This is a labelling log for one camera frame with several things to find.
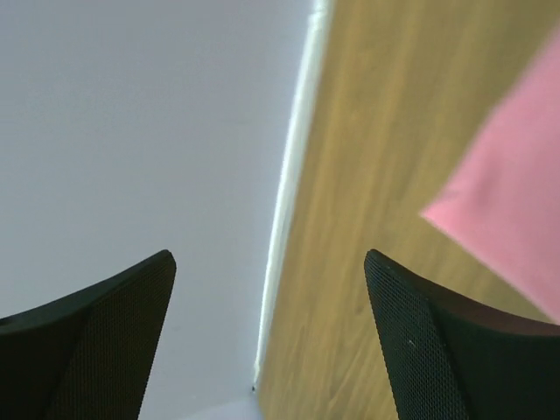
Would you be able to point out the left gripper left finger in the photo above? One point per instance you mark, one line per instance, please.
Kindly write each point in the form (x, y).
(87, 355)

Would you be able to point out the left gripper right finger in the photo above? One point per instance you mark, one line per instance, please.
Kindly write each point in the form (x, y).
(451, 357)

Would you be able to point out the pink t shirt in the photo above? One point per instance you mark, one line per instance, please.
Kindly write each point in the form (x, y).
(501, 204)

